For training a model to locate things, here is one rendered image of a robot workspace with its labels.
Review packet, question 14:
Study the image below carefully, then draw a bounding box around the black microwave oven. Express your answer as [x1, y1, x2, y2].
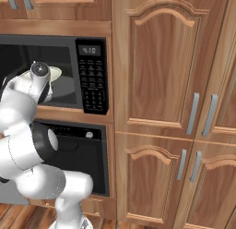
[0, 34, 109, 115]

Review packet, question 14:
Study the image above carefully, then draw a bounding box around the pale bowl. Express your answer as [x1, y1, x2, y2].
[47, 66, 64, 84]

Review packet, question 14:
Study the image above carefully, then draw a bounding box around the tall wooden cupboard door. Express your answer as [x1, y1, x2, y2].
[195, 0, 236, 145]
[112, 0, 230, 139]

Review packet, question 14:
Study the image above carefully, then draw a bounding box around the black built-in oven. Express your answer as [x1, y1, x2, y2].
[30, 118, 111, 198]

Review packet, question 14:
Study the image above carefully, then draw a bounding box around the short wooden cupboard door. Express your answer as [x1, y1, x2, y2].
[172, 139, 236, 229]
[115, 131, 194, 229]

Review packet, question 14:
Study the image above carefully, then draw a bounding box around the wooden drawer front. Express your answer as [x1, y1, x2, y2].
[40, 196, 106, 218]

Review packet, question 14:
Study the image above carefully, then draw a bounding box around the wooden overhead cupboard door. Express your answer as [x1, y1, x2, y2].
[25, 0, 112, 22]
[0, 0, 27, 20]

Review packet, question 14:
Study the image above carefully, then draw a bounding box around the grey cupboard door handle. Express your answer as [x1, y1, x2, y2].
[176, 149, 188, 182]
[6, 0, 19, 11]
[201, 93, 219, 138]
[185, 91, 200, 136]
[189, 151, 203, 183]
[21, 0, 35, 11]

